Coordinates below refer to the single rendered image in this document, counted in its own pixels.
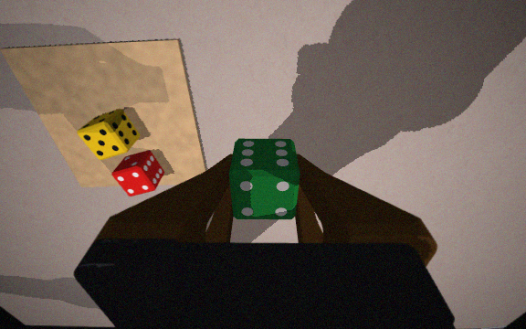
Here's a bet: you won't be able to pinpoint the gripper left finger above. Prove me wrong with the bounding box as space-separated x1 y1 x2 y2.
93 154 233 242

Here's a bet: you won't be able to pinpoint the red dice with white pips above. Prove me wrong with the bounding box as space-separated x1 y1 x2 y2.
111 150 164 196

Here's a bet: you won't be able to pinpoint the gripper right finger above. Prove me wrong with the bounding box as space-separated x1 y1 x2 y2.
295 154 437 266

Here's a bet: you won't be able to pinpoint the yellow dice with black pips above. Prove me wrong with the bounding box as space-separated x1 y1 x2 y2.
78 109 140 160

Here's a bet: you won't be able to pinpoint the green dice with white pips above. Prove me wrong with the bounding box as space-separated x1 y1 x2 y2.
229 139 300 219

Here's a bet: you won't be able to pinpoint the tan mat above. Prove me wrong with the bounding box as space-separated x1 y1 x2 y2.
0 39 206 187

